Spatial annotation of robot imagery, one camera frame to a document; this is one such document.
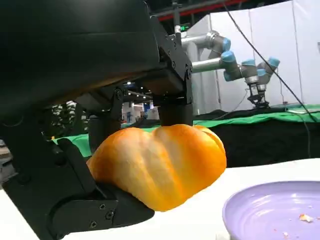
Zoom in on black cloth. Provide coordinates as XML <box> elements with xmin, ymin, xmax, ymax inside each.
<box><xmin>139</xmin><ymin>106</ymin><xmax>320</xmax><ymax>169</ymax></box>

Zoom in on lilac plate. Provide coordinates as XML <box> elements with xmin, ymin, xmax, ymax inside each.
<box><xmin>221</xmin><ymin>181</ymin><xmax>320</xmax><ymax>240</ymax></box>

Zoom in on white partition panels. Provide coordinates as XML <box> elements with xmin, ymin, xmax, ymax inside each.
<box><xmin>186</xmin><ymin>0</ymin><xmax>320</xmax><ymax>112</ymax></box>

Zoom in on thin black hanging cable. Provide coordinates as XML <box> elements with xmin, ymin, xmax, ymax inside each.
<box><xmin>221</xmin><ymin>0</ymin><xmax>320</xmax><ymax>160</ymax></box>

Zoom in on small orange crumb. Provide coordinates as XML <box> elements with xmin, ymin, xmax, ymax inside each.
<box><xmin>299</xmin><ymin>213</ymin><xmax>315</xmax><ymax>223</ymax></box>

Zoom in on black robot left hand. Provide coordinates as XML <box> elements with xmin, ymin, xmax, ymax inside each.
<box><xmin>0</xmin><ymin>0</ymin><xmax>194</xmax><ymax>240</ymax></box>

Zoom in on orange and white bread roll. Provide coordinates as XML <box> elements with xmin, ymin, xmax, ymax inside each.
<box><xmin>86</xmin><ymin>123</ymin><xmax>228</xmax><ymax>213</ymax></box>

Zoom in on green cloth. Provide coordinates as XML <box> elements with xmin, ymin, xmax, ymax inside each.
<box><xmin>49</xmin><ymin>103</ymin><xmax>320</xmax><ymax>157</ymax></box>

